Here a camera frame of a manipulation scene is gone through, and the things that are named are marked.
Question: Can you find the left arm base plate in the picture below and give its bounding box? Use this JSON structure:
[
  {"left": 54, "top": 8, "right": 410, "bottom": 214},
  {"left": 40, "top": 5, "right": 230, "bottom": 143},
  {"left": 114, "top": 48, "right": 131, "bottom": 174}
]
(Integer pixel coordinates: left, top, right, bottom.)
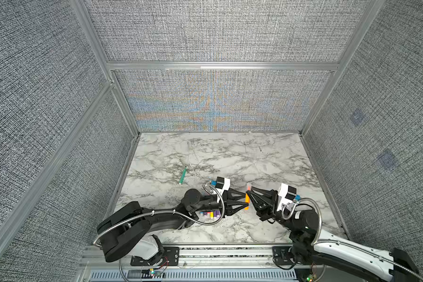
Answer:
[{"left": 130, "top": 247, "right": 180, "bottom": 267}]

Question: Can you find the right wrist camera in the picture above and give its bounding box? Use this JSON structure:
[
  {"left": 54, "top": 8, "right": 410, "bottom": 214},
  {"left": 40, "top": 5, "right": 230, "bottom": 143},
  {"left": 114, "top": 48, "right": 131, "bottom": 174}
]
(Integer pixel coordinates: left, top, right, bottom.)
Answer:
[{"left": 276, "top": 183, "right": 297, "bottom": 211}]

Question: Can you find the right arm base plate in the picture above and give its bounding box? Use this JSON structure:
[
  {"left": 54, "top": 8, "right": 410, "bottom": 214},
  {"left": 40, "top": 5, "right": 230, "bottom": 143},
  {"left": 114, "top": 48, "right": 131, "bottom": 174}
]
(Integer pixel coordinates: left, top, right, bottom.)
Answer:
[{"left": 271, "top": 245, "right": 312, "bottom": 267}]

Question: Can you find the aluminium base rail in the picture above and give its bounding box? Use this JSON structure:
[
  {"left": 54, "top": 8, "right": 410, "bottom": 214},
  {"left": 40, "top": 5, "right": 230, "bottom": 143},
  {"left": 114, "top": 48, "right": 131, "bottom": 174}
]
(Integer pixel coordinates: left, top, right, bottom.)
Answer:
[{"left": 79, "top": 243, "right": 291, "bottom": 270}]

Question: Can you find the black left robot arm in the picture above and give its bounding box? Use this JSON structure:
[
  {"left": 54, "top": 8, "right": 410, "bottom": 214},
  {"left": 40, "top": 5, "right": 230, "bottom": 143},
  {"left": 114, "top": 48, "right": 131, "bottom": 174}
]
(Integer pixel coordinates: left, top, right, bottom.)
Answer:
[{"left": 93, "top": 189, "right": 249, "bottom": 263}]

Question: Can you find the green highlighter pen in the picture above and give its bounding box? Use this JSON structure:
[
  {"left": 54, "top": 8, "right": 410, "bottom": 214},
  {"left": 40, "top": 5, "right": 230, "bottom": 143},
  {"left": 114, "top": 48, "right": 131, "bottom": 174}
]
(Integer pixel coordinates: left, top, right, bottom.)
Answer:
[{"left": 179, "top": 167, "right": 188, "bottom": 184}]

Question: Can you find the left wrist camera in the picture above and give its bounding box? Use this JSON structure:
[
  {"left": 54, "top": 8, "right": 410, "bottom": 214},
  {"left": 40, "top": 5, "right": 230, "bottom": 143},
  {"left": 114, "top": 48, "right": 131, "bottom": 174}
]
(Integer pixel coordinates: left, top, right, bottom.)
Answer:
[{"left": 211, "top": 177, "right": 230, "bottom": 193}]

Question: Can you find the orange highlighter pen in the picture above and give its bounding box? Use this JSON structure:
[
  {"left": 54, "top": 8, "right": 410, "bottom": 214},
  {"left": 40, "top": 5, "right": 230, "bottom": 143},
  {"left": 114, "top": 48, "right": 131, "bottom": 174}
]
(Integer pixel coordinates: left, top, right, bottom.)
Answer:
[{"left": 244, "top": 183, "right": 251, "bottom": 210}]

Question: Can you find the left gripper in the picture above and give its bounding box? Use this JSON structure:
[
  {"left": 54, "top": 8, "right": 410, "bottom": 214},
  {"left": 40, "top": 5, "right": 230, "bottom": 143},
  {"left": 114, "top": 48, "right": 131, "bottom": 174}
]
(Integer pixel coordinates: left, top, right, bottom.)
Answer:
[{"left": 192, "top": 186, "right": 245, "bottom": 218}]

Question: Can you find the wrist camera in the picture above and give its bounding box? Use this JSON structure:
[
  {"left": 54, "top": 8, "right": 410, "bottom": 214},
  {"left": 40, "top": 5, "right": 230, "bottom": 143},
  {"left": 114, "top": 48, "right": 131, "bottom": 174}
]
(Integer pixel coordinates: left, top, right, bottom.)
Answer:
[
  {"left": 211, "top": 177, "right": 230, "bottom": 193},
  {"left": 276, "top": 183, "right": 297, "bottom": 211}
]

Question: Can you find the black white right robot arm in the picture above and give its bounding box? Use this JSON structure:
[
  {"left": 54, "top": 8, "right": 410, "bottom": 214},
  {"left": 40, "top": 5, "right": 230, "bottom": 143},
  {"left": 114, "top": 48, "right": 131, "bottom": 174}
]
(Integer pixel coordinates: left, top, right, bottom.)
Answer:
[{"left": 246, "top": 184, "right": 423, "bottom": 282}]

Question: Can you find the white vented cable duct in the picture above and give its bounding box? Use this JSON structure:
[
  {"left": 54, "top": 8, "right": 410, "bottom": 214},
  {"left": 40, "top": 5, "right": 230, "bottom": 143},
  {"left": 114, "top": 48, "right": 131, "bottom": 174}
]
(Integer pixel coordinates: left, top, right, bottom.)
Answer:
[{"left": 87, "top": 269, "right": 299, "bottom": 282}]

